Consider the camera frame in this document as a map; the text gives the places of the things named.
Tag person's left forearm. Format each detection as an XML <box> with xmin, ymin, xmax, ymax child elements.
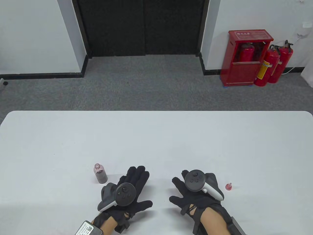
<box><xmin>99</xmin><ymin>215</ymin><xmax>118</xmax><ymax>235</ymax></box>

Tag person's right hand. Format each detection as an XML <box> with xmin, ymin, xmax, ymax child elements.
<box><xmin>169</xmin><ymin>170</ymin><xmax>230</xmax><ymax>217</ymax></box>

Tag grey right hand controller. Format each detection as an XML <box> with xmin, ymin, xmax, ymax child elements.
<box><xmin>184</xmin><ymin>170</ymin><xmax>224</xmax><ymax>201</ymax></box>

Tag black wrist strap buckle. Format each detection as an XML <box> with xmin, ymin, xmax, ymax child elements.
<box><xmin>114</xmin><ymin>222</ymin><xmax>129</xmax><ymax>233</ymax></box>

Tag white slanted board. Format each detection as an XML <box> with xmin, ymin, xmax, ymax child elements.
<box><xmin>300</xmin><ymin>62</ymin><xmax>313</xmax><ymax>88</ymax></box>

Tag grey hand controller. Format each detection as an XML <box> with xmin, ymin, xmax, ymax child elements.
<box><xmin>184</xmin><ymin>170</ymin><xmax>224</xmax><ymax>201</ymax></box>
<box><xmin>97</xmin><ymin>182</ymin><xmax>137</xmax><ymax>212</ymax></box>

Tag person's left hand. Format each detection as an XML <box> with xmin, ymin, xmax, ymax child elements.
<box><xmin>92</xmin><ymin>166</ymin><xmax>153</xmax><ymax>228</ymax></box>

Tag red fire extinguisher cabinet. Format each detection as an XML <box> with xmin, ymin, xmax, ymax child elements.
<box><xmin>220</xmin><ymin>29</ymin><xmax>274</xmax><ymax>87</ymax></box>

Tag black double door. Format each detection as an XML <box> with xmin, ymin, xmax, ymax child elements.
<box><xmin>72</xmin><ymin>0</ymin><xmax>211</xmax><ymax>58</ymax></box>

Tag red extinguisher with yellow label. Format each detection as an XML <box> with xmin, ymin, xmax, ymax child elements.
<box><xmin>253</xmin><ymin>45</ymin><xmax>280</xmax><ymax>87</ymax></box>

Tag clear soy sauce bottle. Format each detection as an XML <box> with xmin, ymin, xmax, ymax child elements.
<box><xmin>94</xmin><ymin>163</ymin><xmax>108</xmax><ymax>184</ymax></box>

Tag grey left hand controller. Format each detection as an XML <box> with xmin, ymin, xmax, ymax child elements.
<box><xmin>97</xmin><ymin>182</ymin><xmax>137</xmax><ymax>212</ymax></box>

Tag red extinguisher inside cabinet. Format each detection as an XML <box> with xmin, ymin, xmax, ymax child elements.
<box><xmin>239</xmin><ymin>42</ymin><xmax>255</xmax><ymax>63</ymax></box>

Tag red fire extinguisher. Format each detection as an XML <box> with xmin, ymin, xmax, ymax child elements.
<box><xmin>268</xmin><ymin>40</ymin><xmax>294</xmax><ymax>84</ymax></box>

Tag person's right forearm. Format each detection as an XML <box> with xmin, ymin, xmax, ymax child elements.
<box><xmin>199</xmin><ymin>208</ymin><xmax>232</xmax><ymax>235</ymax></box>

